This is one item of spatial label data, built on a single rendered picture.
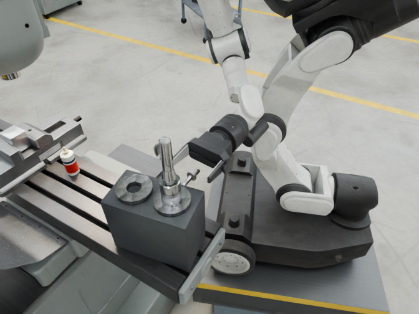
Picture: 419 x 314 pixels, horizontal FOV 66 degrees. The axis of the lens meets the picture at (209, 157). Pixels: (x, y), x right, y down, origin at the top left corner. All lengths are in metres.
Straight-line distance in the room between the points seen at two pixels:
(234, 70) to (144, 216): 0.51
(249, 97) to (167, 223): 0.41
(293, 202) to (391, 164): 1.56
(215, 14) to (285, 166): 0.59
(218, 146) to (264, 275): 0.79
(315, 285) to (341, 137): 1.64
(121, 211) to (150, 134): 1.99
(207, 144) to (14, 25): 0.49
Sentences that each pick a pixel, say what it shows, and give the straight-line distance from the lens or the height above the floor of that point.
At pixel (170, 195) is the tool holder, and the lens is 0.71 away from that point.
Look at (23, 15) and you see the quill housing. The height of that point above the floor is 1.44.
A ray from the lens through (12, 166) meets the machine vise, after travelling 1.19.
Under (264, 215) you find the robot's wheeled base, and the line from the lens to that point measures 1.41.
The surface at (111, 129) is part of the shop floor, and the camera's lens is 2.87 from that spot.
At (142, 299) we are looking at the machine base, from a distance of 1.64.
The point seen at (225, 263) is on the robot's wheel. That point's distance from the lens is 1.39.
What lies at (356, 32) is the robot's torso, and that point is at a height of 1.35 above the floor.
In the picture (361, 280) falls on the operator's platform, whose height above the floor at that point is 0.40.
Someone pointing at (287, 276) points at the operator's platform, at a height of 0.40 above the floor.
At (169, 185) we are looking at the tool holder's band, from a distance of 0.70.
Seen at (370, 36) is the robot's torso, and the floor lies 1.34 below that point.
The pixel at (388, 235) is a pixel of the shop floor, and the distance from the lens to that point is 2.29.
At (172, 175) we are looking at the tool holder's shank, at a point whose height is 1.19.
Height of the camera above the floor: 1.68
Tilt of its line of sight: 42 degrees down
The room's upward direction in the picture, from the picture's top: straight up
